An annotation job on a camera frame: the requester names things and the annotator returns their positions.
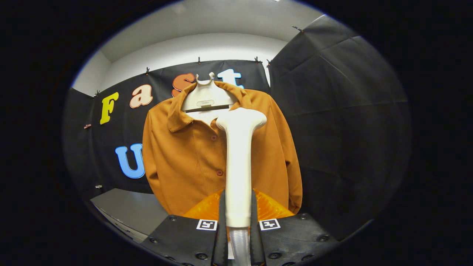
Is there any translucent steamer hose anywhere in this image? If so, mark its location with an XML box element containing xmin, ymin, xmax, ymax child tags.
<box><xmin>229</xmin><ymin>227</ymin><xmax>251</xmax><ymax>266</ymax></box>

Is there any row of black clips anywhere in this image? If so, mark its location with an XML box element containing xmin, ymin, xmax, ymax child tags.
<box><xmin>92</xmin><ymin>25</ymin><xmax>304</xmax><ymax>97</ymax></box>

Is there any white plastic hanger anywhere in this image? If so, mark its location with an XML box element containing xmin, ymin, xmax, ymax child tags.
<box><xmin>181</xmin><ymin>72</ymin><xmax>237</xmax><ymax>113</ymax></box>

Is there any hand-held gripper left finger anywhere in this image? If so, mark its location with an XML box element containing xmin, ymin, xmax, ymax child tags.
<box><xmin>142</xmin><ymin>190</ymin><xmax>229</xmax><ymax>266</ymax></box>

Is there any white garment steamer head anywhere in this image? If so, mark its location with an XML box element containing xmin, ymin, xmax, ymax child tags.
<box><xmin>216</xmin><ymin>107</ymin><xmax>267</xmax><ymax>228</ymax></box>

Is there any orange button-up shirt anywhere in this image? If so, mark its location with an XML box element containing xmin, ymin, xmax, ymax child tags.
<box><xmin>142</xmin><ymin>81</ymin><xmax>303</xmax><ymax>216</ymax></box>

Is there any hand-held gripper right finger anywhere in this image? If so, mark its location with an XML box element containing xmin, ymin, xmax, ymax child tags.
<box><xmin>249</xmin><ymin>189</ymin><xmax>340</xmax><ymax>266</ymax></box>

